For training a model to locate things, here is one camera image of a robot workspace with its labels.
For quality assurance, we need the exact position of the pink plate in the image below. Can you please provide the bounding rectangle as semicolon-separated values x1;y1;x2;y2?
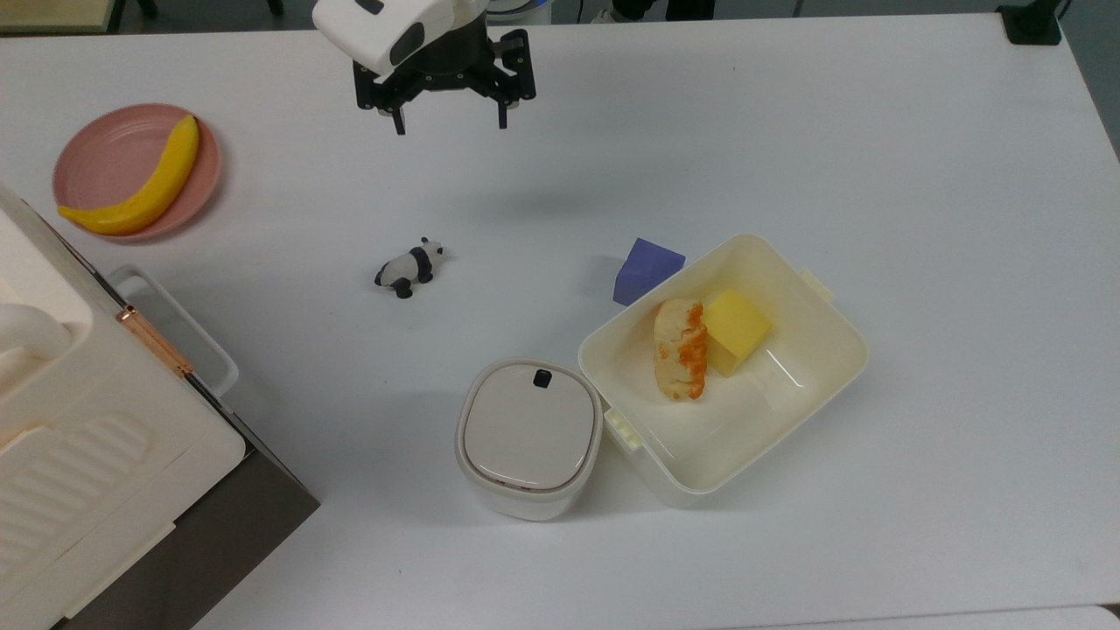
52;103;223;243

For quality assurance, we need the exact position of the rose gold drawer handle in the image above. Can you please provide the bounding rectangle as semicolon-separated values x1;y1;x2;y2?
116;305;194;378

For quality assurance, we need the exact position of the yellow banana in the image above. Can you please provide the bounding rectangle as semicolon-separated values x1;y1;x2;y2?
58;115;200;236

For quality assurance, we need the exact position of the black clamp mount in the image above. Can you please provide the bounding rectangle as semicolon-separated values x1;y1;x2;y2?
997;0;1074;46

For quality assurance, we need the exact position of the yellow cube block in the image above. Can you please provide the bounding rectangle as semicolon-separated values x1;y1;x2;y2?
703;289;774;379

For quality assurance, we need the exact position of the cream plastic box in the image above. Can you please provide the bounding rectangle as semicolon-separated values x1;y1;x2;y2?
577;233;871;509

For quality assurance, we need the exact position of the purple cube block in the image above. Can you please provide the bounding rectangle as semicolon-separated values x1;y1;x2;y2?
612;237;687;307

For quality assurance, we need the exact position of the white lidded trash bin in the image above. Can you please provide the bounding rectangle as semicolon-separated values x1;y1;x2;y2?
454;357;605;522

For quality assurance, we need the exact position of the clear plastic drawer tray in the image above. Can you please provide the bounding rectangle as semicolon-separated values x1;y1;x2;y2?
105;265;240;399

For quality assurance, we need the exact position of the white countertop appliance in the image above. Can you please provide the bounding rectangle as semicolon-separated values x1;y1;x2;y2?
0;182;321;630

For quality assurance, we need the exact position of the toy panda figure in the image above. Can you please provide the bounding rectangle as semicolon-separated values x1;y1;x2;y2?
374;237;445;300

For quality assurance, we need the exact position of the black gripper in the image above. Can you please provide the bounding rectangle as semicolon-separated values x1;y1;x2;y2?
353;16;537;137

